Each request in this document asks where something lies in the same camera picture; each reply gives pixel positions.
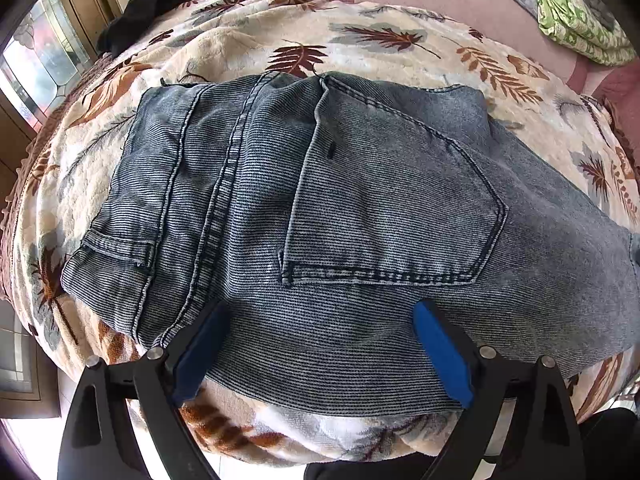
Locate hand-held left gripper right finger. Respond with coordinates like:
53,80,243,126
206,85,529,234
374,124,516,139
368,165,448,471
412,299,586,480

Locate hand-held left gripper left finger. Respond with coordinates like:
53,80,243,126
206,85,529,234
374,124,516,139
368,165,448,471
57,300,233,480

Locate grey-blue denim pants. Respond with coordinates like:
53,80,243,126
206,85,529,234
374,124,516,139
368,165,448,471
62,71,640,418

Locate leaf-print cream blanket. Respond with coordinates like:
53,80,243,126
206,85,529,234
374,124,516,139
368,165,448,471
0,0,640,466

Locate stained glass door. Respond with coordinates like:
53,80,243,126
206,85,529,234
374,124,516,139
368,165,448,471
0,0,101,136

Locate black cloth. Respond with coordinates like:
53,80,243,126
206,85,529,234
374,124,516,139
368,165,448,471
97,0,201,58

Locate green patterned quilt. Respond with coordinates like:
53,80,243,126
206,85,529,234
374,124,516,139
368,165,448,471
525,0,636,66

